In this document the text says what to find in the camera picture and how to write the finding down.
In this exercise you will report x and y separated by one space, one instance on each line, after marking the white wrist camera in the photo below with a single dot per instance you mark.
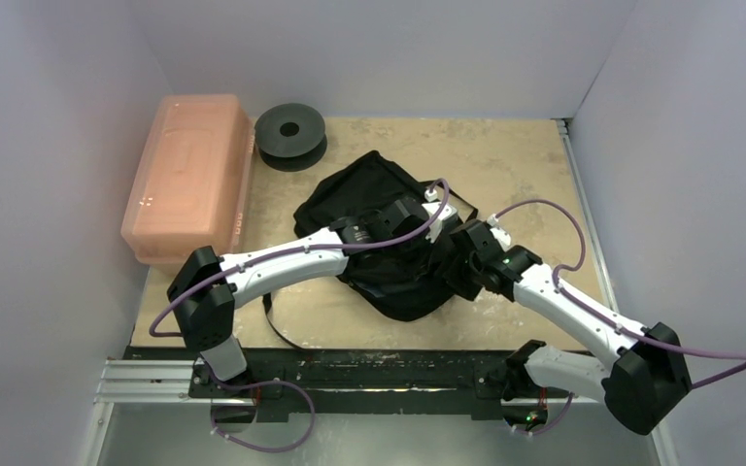
443 215
499 233

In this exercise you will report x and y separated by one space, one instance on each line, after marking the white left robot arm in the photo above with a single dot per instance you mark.
210 288

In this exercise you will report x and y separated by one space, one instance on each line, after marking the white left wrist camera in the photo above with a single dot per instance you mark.
443 215

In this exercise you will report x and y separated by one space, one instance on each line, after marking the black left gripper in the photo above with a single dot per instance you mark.
422 238

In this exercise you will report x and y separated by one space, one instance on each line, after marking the black filament spool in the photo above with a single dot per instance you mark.
291 137

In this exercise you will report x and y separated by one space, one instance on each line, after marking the aluminium frame rail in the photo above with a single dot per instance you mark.
151 376

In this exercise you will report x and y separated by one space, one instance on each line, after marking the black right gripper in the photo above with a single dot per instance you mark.
457 265

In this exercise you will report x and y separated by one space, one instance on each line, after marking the translucent pink storage box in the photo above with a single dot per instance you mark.
190 189

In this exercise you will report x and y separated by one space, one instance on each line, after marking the black student backpack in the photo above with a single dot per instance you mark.
403 288

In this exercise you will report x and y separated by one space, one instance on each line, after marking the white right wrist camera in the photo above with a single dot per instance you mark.
499 233

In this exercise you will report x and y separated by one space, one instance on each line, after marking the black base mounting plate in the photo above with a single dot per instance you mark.
474 383

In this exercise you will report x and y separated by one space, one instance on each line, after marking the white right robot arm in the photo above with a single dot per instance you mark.
632 369

